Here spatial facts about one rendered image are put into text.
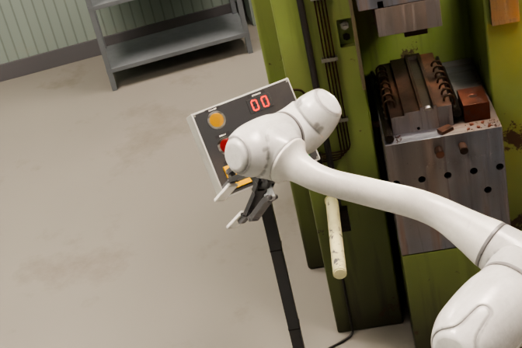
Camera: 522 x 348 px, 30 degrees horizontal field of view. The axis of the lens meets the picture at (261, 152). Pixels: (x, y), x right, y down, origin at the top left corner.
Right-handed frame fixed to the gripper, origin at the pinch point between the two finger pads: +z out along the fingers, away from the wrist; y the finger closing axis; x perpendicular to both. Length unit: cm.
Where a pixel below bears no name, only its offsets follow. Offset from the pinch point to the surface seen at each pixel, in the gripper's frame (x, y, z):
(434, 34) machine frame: 138, -69, 12
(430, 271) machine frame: 122, 4, 53
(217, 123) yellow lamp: 42, -50, 36
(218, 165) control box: 42, -38, 43
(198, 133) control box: 37, -49, 40
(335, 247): 82, -10, 52
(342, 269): 76, 0, 48
